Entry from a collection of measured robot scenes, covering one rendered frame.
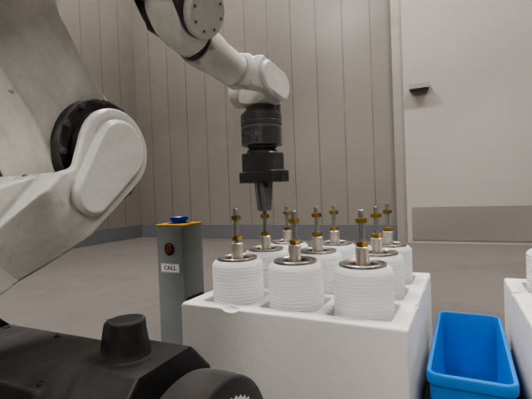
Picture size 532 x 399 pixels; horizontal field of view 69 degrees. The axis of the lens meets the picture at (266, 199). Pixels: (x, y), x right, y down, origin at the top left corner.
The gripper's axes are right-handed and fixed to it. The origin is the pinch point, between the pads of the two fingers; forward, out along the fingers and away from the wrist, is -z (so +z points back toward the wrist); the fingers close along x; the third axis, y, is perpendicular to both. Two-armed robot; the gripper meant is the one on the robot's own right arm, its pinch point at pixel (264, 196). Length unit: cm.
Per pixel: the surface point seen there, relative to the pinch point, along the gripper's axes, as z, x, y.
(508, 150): 22, 13, 215
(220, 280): -14.6, 3.1, -16.3
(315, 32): 121, -105, 186
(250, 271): -13.3, 7.3, -12.8
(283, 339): -22.3, 16.8, -16.0
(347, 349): -22.4, 26.7, -13.6
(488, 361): -33, 38, 20
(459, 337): -29.3, 33.3, 19.3
